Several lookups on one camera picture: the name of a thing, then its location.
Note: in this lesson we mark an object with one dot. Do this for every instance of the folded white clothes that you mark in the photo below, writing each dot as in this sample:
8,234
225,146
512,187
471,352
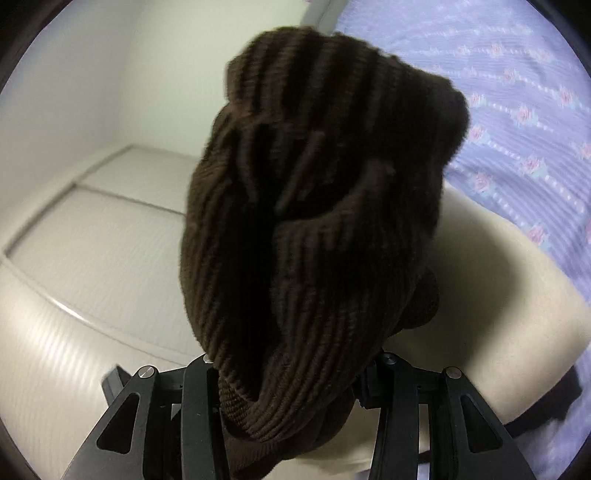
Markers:
485,300

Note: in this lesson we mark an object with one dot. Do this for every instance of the white louvered wardrobe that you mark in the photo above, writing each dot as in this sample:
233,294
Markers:
92,230

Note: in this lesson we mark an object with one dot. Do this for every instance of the purple floral bed sheet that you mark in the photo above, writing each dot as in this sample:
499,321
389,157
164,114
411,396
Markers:
517,92

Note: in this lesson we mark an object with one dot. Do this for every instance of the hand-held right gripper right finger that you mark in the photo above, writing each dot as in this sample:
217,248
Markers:
397,415

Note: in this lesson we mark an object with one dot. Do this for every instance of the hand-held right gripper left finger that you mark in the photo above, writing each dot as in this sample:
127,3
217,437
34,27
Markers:
198,415

